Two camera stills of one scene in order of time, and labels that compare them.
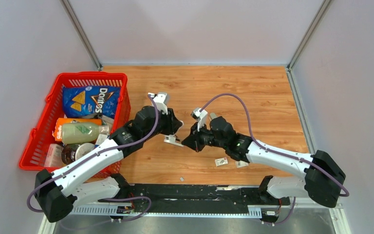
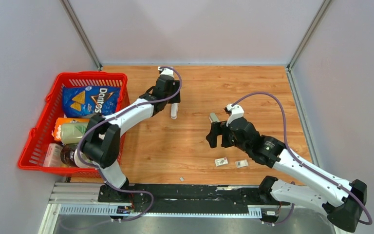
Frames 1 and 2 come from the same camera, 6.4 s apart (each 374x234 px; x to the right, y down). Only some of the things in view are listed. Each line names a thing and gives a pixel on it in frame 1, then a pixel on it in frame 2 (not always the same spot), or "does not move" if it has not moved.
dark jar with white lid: [71, 152] does not move
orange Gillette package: [57, 133] does not move
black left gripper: [173, 124] → [176, 87]
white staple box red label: [221, 161] does not move
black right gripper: [193, 140] → [218, 128]
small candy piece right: [240, 164] does not move
